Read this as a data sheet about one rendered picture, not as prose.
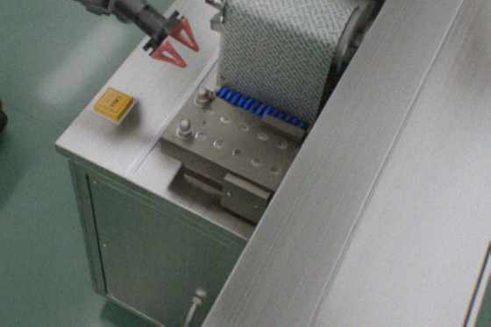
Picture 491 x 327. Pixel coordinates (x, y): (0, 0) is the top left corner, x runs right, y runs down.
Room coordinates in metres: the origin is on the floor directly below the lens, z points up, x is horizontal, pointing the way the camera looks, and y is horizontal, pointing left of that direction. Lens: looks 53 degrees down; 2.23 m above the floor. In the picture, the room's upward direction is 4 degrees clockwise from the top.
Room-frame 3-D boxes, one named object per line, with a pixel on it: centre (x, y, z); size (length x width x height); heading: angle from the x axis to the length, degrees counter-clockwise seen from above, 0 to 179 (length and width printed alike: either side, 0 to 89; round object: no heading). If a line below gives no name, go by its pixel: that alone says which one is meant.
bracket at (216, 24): (1.13, -0.03, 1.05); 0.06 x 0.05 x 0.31; 64
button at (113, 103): (1.04, 0.23, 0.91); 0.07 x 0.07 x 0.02; 64
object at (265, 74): (0.98, -0.13, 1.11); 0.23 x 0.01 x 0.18; 64
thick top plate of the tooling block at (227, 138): (0.85, -0.12, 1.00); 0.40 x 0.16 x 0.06; 64
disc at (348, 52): (0.97, -0.28, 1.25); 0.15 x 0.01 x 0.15; 154
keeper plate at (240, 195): (0.76, -0.09, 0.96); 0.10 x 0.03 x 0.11; 64
